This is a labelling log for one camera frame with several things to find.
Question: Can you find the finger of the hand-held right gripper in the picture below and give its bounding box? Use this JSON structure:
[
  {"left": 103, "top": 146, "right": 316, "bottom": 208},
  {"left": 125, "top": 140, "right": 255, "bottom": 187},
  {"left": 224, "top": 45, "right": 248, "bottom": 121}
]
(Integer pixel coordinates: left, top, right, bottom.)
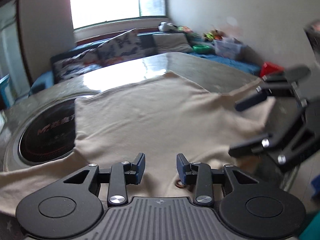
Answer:
[
  {"left": 228, "top": 133, "right": 273, "bottom": 158},
  {"left": 234, "top": 84, "right": 277, "bottom": 112}
]

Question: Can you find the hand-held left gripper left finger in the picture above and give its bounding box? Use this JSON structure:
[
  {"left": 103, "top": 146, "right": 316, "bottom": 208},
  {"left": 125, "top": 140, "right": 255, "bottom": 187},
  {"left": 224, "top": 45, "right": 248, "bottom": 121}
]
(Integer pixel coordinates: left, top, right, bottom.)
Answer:
[{"left": 60, "top": 152, "right": 146, "bottom": 207}]

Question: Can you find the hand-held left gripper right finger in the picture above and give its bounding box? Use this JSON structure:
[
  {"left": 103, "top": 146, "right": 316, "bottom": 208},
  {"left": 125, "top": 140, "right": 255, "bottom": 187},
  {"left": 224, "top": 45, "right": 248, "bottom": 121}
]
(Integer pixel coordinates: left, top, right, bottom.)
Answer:
[{"left": 176, "top": 153, "right": 260, "bottom": 207}]

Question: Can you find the cream garment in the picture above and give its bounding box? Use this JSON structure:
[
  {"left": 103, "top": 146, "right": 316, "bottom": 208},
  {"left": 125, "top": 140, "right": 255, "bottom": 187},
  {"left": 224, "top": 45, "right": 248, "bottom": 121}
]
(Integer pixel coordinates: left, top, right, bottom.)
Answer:
[{"left": 0, "top": 71, "right": 277, "bottom": 215}]

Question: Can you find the red plastic stool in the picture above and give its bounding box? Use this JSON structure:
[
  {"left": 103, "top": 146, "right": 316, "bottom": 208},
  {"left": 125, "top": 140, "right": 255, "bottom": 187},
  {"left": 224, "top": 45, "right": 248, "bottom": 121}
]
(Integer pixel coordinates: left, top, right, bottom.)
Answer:
[{"left": 259, "top": 61, "right": 285, "bottom": 78}]

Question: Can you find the clear plastic storage box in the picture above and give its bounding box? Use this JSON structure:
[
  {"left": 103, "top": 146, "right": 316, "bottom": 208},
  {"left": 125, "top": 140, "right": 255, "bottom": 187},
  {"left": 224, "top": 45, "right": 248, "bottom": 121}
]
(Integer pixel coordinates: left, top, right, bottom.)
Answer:
[{"left": 213, "top": 37, "right": 245, "bottom": 60}]

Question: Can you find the green bowl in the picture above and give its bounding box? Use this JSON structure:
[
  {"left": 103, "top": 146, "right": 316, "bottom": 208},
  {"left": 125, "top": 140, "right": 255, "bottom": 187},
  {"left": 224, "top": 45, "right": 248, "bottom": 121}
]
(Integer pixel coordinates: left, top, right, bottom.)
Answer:
[{"left": 192, "top": 45, "right": 213, "bottom": 54}]

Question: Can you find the pink and green toy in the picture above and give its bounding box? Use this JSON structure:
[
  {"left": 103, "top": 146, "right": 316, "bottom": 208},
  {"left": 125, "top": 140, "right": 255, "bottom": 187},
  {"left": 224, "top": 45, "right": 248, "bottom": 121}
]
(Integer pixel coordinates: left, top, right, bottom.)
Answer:
[{"left": 177, "top": 26, "right": 195, "bottom": 35}]

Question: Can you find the black round induction cooker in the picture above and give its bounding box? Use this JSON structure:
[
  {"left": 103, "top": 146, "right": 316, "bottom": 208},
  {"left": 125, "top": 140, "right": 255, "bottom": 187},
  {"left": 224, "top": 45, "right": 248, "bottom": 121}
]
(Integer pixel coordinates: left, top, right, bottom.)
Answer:
[{"left": 18, "top": 99, "right": 77, "bottom": 166}]

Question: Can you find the grey pillow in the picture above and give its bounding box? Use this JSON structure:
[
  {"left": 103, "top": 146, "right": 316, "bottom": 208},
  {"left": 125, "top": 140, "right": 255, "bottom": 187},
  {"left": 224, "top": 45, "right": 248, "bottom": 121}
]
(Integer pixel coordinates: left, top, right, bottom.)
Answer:
[{"left": 152, "top": 33, "right": 193, "bottom": 54}]

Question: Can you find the panda plush toy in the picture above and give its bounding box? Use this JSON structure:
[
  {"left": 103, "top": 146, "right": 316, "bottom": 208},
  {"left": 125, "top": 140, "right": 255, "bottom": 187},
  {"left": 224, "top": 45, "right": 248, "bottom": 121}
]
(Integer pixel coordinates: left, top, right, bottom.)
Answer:
[{"left": 158, "top": 22, "right": 177, "bottom": 32}]

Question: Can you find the butterfly print pillow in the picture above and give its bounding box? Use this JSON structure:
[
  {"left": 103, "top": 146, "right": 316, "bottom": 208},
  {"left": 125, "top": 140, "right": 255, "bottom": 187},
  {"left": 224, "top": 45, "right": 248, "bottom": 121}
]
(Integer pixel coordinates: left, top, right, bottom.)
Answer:
[
  {"left": 96, "top": 29, "right": 148, "bottom": 66},
  {"left": 51, "top": 49, "right": 103, "bottom": 83}
]

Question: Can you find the dark blue sofa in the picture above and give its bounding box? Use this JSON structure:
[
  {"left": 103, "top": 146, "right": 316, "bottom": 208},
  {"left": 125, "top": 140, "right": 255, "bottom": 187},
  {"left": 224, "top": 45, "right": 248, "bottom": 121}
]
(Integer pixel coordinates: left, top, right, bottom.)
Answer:
[{"left": 29, "top": 31, "right": 262, "bottom": 96}]

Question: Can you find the blue cabinet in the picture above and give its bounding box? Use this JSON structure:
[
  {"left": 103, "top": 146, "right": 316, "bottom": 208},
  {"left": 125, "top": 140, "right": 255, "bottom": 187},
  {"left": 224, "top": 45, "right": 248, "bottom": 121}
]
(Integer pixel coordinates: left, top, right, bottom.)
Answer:
[{"left": 0, "top": 74, "right": 13, "bottom": 108}]

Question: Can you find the window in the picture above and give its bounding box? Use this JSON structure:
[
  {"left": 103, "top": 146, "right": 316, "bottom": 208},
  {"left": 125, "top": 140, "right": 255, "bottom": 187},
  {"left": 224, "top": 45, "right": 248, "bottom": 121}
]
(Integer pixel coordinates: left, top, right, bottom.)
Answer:
[{"left": 69, "top": 0, "right": 168, "bottom": 30}]

